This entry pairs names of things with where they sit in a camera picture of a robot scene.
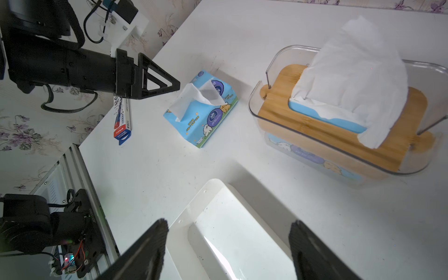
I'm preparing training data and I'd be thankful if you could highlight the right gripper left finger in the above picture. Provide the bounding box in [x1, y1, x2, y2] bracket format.
[98, 219, 169, 280]

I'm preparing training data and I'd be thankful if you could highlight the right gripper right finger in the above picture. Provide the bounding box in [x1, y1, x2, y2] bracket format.
[288, 220, 360, 280]

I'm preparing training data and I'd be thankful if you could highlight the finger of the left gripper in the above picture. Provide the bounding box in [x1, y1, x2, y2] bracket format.
[138, 53, 180, 86]
[141, 79, 180, 99]

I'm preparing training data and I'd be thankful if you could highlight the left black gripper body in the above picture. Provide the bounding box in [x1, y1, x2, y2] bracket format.
[115, 49, 145, 100]

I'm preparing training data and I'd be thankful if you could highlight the white plastic box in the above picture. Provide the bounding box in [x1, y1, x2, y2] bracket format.
[161, 178, 297, 280]

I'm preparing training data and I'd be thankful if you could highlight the bamboo tissue box lid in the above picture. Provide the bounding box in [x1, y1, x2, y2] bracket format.
[255, 64, 440, 176]

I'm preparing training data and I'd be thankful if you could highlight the clear plastic tissue box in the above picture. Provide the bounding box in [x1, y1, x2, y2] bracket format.
[248, 45, 448, 183]

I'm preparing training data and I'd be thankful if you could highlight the blue tissue paper pack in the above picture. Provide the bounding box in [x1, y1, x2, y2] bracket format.
[289, 16, 408, 149]

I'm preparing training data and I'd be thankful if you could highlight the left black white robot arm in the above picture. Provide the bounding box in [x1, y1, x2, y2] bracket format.
[1, 1, 180, 100]

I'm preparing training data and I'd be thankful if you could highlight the small blue red card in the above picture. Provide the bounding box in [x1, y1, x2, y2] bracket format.
[113, 96, 132, 145]

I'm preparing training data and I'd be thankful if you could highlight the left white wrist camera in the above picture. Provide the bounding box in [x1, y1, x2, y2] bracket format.
[100, 1, 149, 58]

